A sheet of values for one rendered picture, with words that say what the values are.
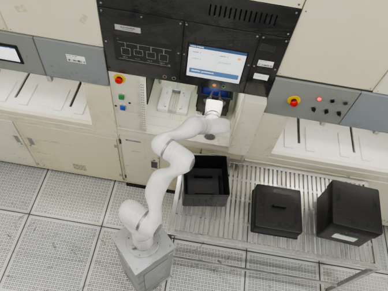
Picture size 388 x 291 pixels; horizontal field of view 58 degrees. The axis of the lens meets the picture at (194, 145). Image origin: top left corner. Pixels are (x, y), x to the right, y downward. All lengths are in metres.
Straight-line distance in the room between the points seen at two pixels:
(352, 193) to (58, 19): 1.86
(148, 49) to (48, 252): 1.86
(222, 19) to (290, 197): 1.20
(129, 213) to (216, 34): 0.95
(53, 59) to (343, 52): 1.46
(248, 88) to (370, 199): 1.00
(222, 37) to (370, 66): 0.71
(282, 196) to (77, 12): 1.54
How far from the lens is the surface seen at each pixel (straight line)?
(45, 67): 2.15
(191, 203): 2.20
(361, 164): 2.62
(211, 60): 1.79
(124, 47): 1.84
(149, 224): 1.73
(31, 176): 3.36
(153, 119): 2.44
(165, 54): 1.81
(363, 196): 2.32
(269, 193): 2.26
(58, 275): 2.98
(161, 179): 1.64
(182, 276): 2.89
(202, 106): 2.36
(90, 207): 3.10
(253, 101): 1.92
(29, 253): 3.09
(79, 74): 2.08
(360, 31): 1.73
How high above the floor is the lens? 2.81
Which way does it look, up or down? 57 degrees down
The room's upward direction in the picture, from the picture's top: 9 degrees clockwise
